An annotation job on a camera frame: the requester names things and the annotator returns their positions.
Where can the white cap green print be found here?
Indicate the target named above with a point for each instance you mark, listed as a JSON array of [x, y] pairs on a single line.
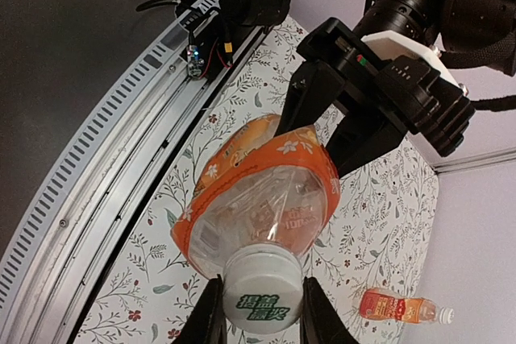
[[262, 289]]

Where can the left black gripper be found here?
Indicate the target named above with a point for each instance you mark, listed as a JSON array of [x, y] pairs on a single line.
[[338, 69]]

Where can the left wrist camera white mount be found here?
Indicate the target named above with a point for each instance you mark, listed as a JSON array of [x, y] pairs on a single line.
[[422, 90]]

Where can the floral patterned table mat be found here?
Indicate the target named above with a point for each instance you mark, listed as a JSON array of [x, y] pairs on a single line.
[[378, 236]]

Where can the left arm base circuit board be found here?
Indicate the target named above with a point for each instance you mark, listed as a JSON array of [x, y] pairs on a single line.
[[201, 54]]

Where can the front aluminium rail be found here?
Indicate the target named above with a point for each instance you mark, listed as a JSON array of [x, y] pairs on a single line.
[[101, 130]]

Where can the slim red-label tea bottle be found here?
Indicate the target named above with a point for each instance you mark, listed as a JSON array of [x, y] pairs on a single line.
[[381, 304]]

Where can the orange grey-label tea bottle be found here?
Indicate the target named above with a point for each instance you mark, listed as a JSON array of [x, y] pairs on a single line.
[[258, 187]]

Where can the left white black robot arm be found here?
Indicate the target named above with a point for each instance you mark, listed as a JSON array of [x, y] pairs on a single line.
[[464, 34]]

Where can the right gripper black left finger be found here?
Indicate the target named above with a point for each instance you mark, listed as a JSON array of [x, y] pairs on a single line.
[[207, 323]]

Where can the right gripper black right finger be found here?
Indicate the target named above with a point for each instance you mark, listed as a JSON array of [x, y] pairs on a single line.
[[319, 322]]

